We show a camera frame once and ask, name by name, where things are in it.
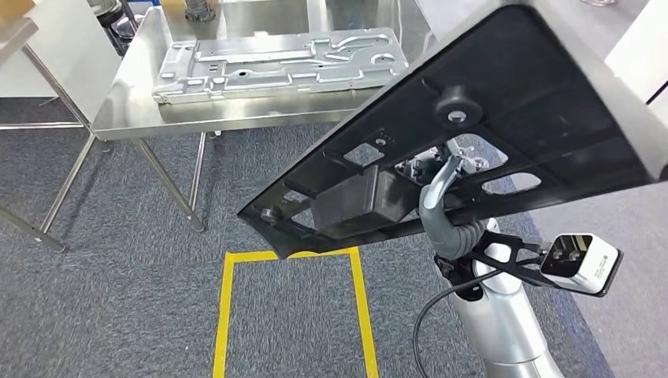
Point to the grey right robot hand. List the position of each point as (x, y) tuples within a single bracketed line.
[(441, 182)]

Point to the large black and grey panel part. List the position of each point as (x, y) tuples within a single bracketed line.
[(522, 94)]

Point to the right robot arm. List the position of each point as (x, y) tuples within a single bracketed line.
[(501, 323)]

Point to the stainless steel workbench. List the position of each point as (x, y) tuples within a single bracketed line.
[(235, 115)]

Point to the stamped grey metal plate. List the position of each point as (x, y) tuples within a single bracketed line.
[(271, 68)]

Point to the dark round object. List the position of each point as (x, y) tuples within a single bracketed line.
[(201, 10)]

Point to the tan cardboard box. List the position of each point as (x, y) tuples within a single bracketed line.
[(172, 3), (15, 9)]

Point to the black round stand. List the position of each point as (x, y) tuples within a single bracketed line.
[(112, 18)]

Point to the black camera bracket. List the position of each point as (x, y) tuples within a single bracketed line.
[(516, 250)]

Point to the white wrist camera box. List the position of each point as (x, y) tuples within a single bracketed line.
[(590, 268)]

